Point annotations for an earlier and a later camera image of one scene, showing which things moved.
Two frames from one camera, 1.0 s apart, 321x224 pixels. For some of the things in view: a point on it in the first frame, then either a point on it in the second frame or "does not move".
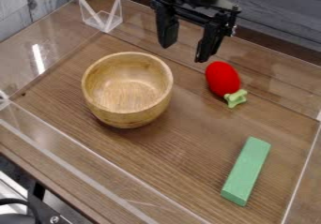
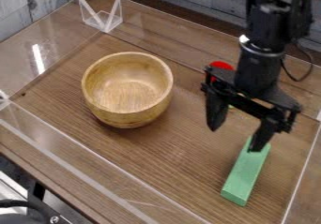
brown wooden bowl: x=127 y=87 does not move
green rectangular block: x=237 y=188 does not move
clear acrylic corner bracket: x=102 y=20 does not move
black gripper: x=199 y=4 -> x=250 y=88
